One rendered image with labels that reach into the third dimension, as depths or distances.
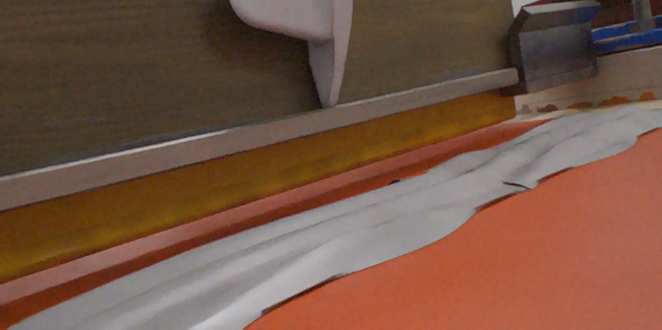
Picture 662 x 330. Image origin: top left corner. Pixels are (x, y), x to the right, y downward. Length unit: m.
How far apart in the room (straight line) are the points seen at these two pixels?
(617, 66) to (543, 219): 0.30
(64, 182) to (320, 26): 0.12
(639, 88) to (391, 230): 0.33
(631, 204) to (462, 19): 0.21
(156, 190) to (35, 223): 0.04
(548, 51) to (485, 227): 0.26
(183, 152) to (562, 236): 0.13
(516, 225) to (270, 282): 0.07
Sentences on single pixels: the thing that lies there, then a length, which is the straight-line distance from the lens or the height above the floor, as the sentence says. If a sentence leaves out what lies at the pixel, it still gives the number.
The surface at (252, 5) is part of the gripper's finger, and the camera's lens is 0.25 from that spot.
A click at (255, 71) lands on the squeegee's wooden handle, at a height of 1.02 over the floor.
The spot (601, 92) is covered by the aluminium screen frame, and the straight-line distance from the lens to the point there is 0.49.
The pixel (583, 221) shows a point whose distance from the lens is 0.18.
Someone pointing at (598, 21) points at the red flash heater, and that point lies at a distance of 1.27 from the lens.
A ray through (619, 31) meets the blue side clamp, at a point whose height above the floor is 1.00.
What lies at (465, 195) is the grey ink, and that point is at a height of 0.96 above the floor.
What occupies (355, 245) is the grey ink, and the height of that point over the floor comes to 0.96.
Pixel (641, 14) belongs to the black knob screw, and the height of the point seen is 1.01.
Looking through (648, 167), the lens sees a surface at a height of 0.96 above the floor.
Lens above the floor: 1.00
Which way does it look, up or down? 4 degrees down
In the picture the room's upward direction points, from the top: 11 degrees counter-clockwise
